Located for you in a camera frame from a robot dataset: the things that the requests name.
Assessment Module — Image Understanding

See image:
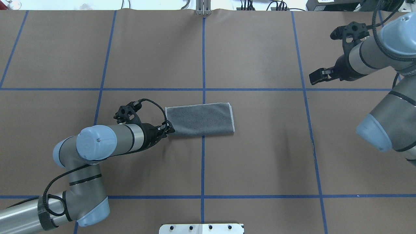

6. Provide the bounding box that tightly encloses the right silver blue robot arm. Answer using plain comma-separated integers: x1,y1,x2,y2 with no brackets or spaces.
309,11,416,166

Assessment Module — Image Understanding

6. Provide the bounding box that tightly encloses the pink grey microfibre towel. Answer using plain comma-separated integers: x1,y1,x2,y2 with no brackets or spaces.
165,103,235,137

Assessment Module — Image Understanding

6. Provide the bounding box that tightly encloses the black right camera cable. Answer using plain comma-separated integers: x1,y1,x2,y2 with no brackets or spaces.
367,0,416,60

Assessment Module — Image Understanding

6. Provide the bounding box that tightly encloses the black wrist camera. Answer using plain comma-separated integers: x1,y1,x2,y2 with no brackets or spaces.
330,22,370,41
113,101,142,125

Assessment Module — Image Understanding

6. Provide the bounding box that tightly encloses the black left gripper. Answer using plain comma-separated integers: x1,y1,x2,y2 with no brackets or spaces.
142,123,175,150

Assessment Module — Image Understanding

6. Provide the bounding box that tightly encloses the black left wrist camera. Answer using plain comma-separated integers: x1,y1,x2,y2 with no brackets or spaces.
113,101,142,125

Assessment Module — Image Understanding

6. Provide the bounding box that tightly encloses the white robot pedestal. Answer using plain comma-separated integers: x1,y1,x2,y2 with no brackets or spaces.
159,223,245,234

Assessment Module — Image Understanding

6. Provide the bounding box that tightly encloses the aluminium frame post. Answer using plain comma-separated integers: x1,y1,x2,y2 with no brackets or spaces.
196,0,212,16

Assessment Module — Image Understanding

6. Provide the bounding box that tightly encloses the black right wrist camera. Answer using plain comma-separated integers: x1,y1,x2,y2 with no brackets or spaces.
330,22,370,41

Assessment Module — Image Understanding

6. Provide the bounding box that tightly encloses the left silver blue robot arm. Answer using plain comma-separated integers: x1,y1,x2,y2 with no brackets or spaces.
1,123,175,234

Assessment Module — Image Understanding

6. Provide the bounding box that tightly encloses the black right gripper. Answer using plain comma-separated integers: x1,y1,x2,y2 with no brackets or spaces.
309,55,365,85

